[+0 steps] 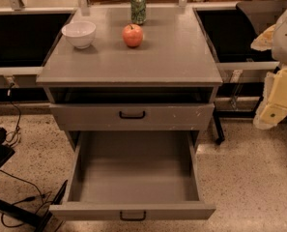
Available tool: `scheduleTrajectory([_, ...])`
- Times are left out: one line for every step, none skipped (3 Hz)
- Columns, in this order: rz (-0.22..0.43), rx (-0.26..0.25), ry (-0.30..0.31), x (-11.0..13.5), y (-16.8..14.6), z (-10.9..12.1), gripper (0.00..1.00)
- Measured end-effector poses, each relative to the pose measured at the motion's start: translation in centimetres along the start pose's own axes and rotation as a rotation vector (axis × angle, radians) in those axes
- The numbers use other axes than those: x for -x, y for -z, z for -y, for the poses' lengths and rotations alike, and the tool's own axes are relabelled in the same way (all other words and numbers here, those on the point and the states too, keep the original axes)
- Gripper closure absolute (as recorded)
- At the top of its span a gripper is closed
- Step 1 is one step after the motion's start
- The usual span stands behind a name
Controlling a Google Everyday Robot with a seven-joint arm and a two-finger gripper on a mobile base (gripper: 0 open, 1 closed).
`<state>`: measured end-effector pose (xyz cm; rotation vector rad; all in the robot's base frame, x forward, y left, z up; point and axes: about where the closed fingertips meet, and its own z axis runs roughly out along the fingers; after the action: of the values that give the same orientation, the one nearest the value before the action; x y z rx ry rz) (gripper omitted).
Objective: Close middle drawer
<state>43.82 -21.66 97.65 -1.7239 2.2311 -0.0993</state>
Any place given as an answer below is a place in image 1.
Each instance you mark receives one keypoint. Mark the grey top drawer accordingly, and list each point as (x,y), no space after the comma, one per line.
(132,117)

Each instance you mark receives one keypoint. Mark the white bowl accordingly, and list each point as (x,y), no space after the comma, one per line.
(80,34)

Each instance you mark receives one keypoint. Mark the green soda can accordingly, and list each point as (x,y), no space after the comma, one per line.
(138,11)

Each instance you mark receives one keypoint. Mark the red apple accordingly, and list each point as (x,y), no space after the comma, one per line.
(132,35)

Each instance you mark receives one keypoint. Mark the black side table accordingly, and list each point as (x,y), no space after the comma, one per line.
(242,68)

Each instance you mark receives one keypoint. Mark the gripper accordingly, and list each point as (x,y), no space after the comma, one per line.
(286,39)

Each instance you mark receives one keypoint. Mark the grey drawer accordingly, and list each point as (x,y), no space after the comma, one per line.
(134,176)
(132,117)

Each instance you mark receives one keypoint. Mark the black stand on left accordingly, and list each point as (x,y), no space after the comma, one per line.
(15,190)

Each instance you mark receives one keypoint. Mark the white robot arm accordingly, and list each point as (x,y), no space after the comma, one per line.
(275,39)

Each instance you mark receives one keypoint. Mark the grey drawer cabinet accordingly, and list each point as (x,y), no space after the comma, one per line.
(173,64)

